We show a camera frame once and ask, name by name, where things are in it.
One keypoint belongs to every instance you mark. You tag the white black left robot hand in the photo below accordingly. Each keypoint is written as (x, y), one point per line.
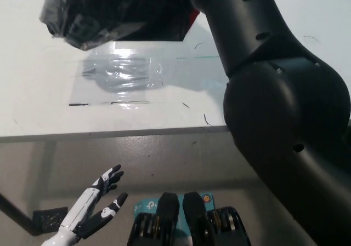
(85, 205)

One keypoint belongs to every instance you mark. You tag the black grey plastic bag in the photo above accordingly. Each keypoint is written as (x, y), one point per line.
(109, 10)

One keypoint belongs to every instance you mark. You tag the black table leg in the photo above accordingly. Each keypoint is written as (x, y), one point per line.
(13, 211)

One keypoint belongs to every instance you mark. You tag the clear tape patch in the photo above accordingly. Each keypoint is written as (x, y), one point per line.
(109, 73)

